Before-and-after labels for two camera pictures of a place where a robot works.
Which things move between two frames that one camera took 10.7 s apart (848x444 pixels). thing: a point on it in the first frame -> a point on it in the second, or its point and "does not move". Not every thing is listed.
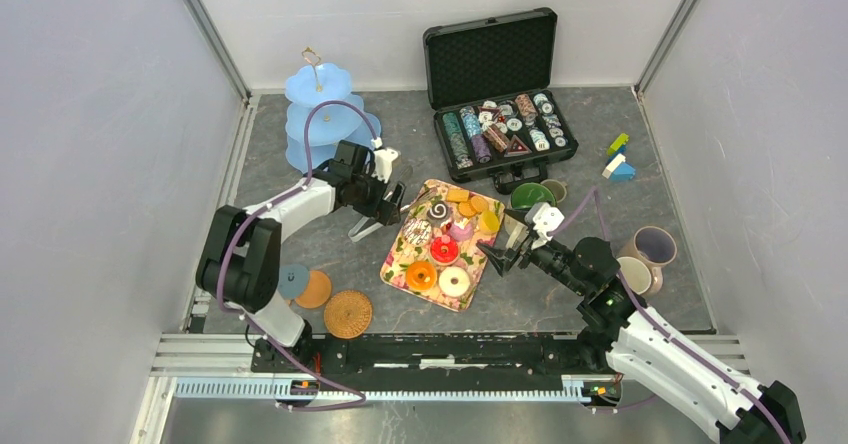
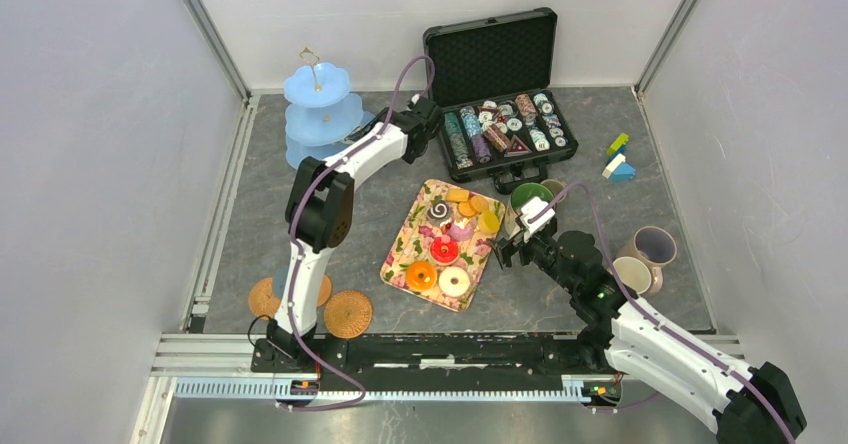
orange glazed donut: [421, 274] does not move
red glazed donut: [444, 249] does not move
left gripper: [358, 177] -> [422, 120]
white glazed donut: [454, 281] does not move
